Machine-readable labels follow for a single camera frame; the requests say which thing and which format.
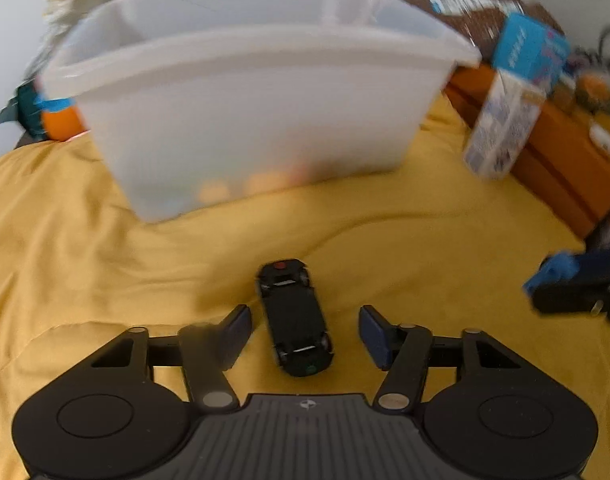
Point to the brown cardboard box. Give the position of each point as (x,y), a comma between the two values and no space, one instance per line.
(470,15)

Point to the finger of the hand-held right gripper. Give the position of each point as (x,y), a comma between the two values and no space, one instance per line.
(597,266)
(565,299)

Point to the small white object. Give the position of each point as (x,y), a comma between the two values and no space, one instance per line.
(602,137)

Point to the white plastic storage bin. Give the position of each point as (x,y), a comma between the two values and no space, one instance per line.
(255,110)

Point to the light blue carton box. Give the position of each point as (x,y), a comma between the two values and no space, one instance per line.
(530,50)

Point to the orange fruit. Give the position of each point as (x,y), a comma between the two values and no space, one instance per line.
(60,125)

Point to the orange cardboard box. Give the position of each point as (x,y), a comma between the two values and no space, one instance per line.
(565,165)

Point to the yellow cloth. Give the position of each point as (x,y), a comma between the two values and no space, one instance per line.
(110,260)

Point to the toy car with red dot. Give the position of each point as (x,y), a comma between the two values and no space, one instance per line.
(295,317)

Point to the white milk carton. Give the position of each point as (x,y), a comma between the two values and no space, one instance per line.
(502,127)

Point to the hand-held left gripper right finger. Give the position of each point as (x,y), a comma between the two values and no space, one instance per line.
(372,334)

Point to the net bag of fruit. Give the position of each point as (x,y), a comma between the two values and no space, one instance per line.
(592,90)

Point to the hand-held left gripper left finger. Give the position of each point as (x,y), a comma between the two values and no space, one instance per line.
(237,329)

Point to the light blue toy block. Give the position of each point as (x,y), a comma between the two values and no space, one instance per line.
(552,271)

